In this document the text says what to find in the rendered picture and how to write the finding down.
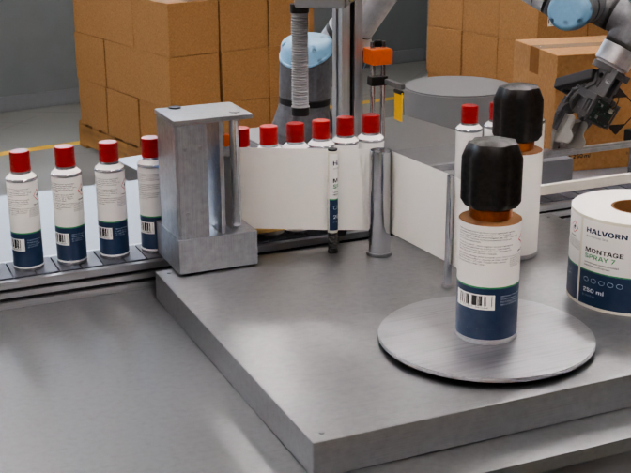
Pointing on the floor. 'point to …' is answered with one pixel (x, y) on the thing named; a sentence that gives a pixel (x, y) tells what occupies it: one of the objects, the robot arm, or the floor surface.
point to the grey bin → (449, 99)
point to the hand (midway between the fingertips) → (554, 148)
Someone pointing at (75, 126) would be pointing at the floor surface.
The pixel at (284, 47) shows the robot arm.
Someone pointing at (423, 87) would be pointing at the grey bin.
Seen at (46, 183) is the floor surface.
